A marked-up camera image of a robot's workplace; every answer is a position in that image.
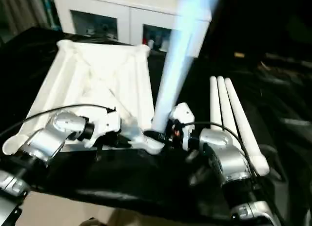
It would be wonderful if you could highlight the white plastic table leg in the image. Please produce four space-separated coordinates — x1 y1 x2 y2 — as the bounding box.
216 76 241 139
224 77 271 177
150 0 223 133
209 76 224 132

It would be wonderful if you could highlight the white plastic table top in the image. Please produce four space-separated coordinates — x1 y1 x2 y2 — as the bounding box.
2 39 165 155

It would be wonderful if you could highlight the black shiny mat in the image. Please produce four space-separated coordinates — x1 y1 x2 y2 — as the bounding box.
0 27 312 226

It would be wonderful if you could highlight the white cabinet with glass doors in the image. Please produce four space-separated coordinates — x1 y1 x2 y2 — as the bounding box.
52 0 212 58

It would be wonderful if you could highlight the dark brown cabinet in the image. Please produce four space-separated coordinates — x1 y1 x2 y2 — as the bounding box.
199 0 312 61

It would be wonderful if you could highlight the grey curtain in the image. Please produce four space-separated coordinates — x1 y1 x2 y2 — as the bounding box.
0 0 54 34

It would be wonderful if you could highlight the left arm thick black cable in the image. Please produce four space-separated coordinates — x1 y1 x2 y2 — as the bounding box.
0 103 116 139

